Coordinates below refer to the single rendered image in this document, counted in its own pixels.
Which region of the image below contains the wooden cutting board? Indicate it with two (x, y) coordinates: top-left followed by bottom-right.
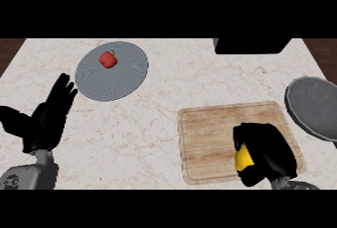
(176, 101), (308, 186)

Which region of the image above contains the black appliance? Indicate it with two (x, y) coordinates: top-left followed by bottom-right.
(212, 38), (293, 55)

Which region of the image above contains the yellow lemon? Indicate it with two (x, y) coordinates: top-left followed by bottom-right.
(235, 142), (256, 172)

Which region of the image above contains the grey round plate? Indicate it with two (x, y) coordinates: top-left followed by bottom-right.
(74, 40), (151, 102)

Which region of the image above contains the grey pan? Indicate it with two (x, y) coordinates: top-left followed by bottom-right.
(283, 76), (337, 143)

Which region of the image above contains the red bell pepper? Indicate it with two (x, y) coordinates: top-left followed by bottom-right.
(98, 49), (119, 69)

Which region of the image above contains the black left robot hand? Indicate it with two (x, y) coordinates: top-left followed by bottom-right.
(0, 72), (79, 155)

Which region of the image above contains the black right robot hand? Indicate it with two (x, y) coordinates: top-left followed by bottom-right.
(232, 122), (299, 188)

